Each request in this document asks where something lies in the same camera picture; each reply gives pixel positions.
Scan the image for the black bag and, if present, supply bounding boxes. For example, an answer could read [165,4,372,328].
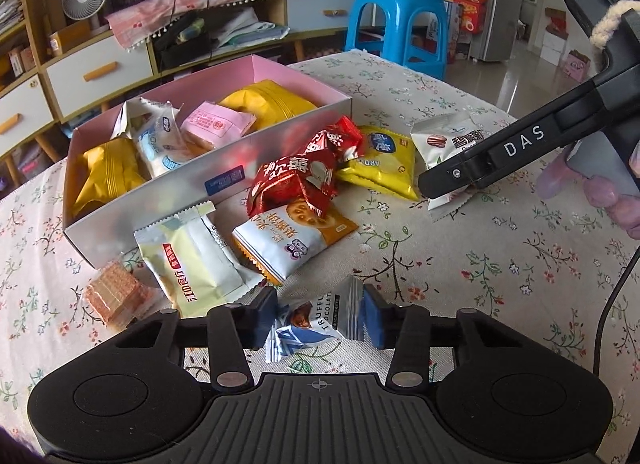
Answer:
[152,11,216,70]

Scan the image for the floral tablecloth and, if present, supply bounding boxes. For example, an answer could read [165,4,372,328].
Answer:
[0,49,640,445]

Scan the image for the yellow packet with blue label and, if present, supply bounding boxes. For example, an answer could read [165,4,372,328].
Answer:
[336,125,420,202]

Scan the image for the clear wafer packet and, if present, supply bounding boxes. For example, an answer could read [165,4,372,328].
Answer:
[82,261,161,333]

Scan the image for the white nut packet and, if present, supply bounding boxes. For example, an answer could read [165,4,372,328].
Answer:
[411,111,489,223]

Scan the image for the orange and white cookie packet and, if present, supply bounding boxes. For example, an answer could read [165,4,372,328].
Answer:
[231,199,360,287]

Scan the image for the folded pale cloth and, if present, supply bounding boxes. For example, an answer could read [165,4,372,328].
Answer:
[210,8,291,50]

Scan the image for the pale yellow white snack packet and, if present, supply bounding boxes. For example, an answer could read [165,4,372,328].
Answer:
[134,200,269,319]

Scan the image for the colourful printed cartons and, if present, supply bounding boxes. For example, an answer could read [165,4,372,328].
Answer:
[440,0,489,61]

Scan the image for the small silver chocolate packet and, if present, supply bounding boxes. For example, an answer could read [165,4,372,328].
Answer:
[264,276,366,365]

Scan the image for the brown cardboard box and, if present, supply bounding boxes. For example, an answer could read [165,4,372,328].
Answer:
[48,19,94,56]

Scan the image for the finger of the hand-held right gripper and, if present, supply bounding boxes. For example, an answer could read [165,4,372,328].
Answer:
[419,69,609,198]

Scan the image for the white and blue snack packet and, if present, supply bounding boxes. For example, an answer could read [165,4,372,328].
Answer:
[111,98,194,179]

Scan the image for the plain yellow snack packet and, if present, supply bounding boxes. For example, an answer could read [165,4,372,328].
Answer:
[74,138,147,218]
[218,80,319,133]

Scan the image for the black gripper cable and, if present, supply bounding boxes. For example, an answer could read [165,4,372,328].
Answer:
[594,244,640,376]

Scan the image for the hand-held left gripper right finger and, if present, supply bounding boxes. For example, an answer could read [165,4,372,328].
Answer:
[362,284,523,391]

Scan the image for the boxes on floor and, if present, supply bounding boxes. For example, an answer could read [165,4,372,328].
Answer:
[540,8,594,83]

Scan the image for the white drawer with wooden handle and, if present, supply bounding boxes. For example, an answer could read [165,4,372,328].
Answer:
[0,75,56,158]
[42,36,156,120]
[286,0,361,34]

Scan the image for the red snack packet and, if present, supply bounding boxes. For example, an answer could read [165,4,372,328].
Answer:
[306,115,365,168]
[246,144,337,219]

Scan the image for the person's right hand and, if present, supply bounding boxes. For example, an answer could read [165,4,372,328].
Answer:
[550,141,640,241]

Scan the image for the pink and silver box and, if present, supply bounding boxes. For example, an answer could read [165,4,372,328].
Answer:
[63,55,354,269]

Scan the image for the cream braided cord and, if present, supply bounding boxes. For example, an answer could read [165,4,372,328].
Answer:
[590,1,632,49]

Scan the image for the pink snack packet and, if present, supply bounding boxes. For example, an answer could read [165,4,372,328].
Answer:
[180,101,256,150]

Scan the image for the wooden cabinet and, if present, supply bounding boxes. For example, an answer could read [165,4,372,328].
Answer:
[0,0,382,186]

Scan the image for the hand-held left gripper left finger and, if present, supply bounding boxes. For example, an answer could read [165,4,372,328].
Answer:
[114,286,279,391]

